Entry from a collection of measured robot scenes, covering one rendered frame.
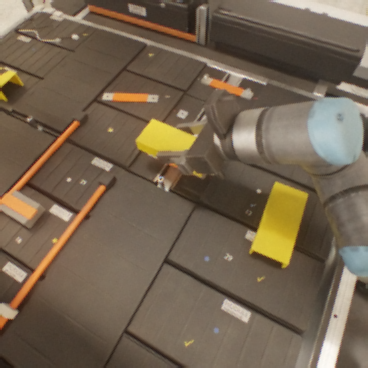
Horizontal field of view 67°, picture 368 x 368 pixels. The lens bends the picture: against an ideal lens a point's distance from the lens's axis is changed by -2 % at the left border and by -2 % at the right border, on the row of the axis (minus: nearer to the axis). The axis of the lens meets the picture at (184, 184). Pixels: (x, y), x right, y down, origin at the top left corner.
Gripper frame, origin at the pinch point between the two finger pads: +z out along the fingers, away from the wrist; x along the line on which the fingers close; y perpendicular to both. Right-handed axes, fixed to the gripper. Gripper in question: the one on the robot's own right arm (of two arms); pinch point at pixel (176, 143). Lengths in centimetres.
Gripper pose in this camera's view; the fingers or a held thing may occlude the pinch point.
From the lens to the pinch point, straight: 60.9
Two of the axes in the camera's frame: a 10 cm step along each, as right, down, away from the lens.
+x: 4.7, -7.7, 4.3
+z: -7.1, -0.5, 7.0
